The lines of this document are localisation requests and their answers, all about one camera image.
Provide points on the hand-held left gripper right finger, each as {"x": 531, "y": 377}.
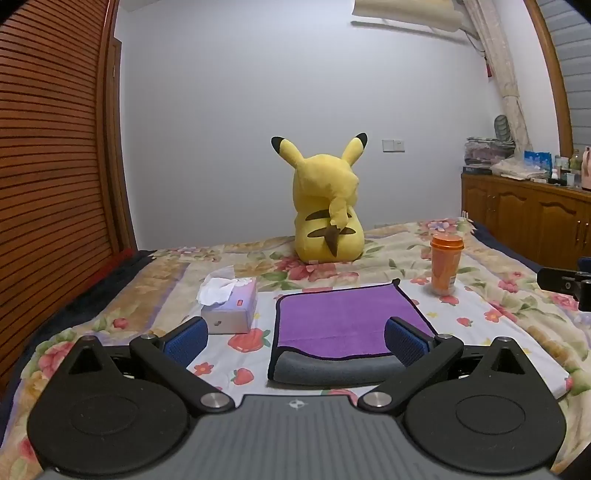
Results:
{"x": 406, "y": 341}

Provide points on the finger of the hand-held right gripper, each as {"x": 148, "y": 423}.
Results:
{"x": 556, "y": 280}

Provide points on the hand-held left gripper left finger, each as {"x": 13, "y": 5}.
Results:
{"x": 187, "y": 340}

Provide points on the purple towel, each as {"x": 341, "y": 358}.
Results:
{"x": 339, "y": 318}

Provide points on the white tissue box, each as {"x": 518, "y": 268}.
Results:
{"x": 231, "y": 314}

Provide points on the floral bed sheet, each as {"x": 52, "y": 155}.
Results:
{"x": 503, "y": 323}

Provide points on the wooden cabinet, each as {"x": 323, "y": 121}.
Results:
{"x": 521, "y": 212}

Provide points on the orange cup with lid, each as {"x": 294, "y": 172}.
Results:
{"x": 445, "y": 267}

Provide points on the small bottle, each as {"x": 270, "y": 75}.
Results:
{"x": 554, "y": 176}

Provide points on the pink bag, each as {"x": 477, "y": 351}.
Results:
{"x": 587, "y": 168}

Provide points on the beige cloth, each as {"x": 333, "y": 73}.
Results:
{"x": 517, "y": 168}

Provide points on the green bottle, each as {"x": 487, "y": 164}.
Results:
{"x": 575, "y": 161}

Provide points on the blue packet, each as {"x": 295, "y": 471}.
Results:
{"x": 538, "y": 160}

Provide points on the dark blue blanket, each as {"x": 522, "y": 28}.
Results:
{"x": 69, "y": 300}

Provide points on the stack of folded clothes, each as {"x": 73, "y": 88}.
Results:
{"x": 485, "y": 152}

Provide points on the yellow plush toy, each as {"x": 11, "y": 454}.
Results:
{"x": 325, "y": 203}

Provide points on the grey fan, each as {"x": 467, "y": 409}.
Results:
{"x": 502, "y": 128}

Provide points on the window blind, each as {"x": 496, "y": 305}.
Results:
{"x": 572, "y": 69}

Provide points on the beige curtain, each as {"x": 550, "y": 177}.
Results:
{"x": 505, "y": 74}

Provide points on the wooden louvred wardrobe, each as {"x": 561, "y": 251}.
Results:
{"x": 46, "y": 161}

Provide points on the white air conditioner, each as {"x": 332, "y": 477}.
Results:
{"x": 406, "y": 16}

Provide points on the white wall switch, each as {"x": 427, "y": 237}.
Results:
{"x": 393, "y": 145}

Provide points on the wooden window frame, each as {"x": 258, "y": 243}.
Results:
{"x": 551, "y": 78}

